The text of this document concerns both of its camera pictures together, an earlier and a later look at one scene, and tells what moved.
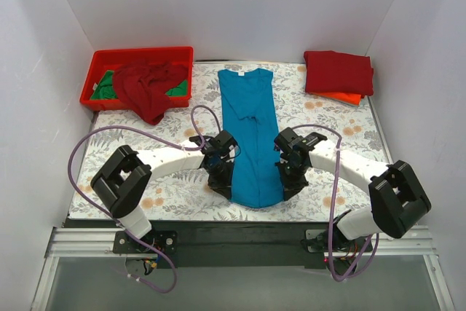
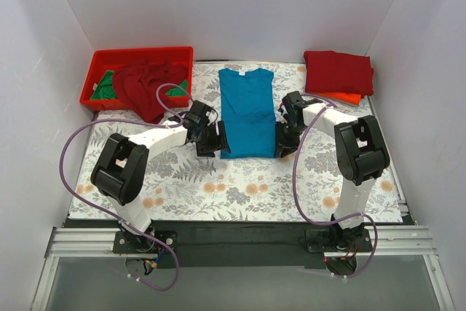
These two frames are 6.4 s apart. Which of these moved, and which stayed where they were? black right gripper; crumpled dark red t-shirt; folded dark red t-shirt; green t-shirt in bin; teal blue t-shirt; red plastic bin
Moved: black right gripper; teal blue t-shirt
Stayed: red plastic bin; crumpled dark red t-shirt; green t-shirt in bin; folded dark red t-shirt
